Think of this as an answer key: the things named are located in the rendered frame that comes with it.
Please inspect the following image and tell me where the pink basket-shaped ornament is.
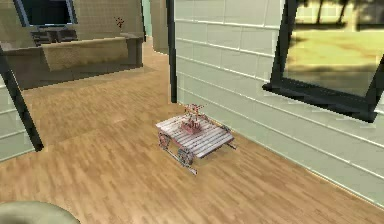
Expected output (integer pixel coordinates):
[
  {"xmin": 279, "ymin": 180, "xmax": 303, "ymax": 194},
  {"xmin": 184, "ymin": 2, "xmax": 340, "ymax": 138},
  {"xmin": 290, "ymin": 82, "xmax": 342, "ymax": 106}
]
[{"xmin": 180, "ymin": 103, "xmax": 205, "ymax": 135}]

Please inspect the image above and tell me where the white slatted low cart table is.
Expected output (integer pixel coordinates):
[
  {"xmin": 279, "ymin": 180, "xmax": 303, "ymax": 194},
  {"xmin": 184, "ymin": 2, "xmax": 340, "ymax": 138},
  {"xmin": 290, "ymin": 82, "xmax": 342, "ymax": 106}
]
[{"xmin": 155, "ymin": 113, "xmax": 238, "ymax": 176}]

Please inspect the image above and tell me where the black framed window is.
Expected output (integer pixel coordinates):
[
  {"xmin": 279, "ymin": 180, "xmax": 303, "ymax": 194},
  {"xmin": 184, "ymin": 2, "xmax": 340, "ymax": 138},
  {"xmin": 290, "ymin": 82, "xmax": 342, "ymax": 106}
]
[{"xmin": 262, "ymin": 0, "xmax": 384, "ymax": 124}]

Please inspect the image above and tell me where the dark television stand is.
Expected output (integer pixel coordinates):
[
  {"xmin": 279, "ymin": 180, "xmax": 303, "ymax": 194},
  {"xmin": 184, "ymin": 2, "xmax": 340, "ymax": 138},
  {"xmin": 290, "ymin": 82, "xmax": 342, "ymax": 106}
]
[{"xmin": 30, "ymin": 27, "xmax": 80, "ymax": 47}]

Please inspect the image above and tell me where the black television set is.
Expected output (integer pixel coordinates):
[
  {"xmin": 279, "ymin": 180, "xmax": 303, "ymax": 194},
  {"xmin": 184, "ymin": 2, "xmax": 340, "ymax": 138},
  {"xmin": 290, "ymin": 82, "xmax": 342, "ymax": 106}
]
[{"xmin": 13, "ymin": 0, "xmax": 79, "ymax": 28}]

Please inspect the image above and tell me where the grey-green round cushion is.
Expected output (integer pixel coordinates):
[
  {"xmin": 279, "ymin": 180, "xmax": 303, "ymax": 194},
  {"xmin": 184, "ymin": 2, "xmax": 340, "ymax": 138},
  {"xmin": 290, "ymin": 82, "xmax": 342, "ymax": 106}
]
[{"xmin": 0, "ymin": 200, "xmax": 82, "ymax": 224}]

